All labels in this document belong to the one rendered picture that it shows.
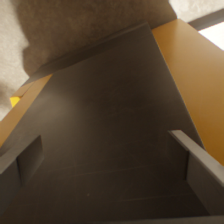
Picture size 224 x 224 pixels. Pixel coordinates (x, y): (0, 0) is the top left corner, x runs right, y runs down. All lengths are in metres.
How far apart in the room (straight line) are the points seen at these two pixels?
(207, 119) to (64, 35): 0.78
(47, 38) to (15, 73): 0.31
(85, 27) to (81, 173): 0.75
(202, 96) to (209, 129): 0.08
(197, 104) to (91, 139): 0.19
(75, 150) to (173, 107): 0.16
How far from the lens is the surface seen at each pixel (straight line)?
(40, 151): 0.17
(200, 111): 0.31
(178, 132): 0.16
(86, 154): 0.24
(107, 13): 0.86
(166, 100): 0.26
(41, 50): 1.00
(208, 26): 0.85
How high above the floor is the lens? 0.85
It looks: 51 degrees down
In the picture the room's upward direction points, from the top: 173 degrees counter-clockwise
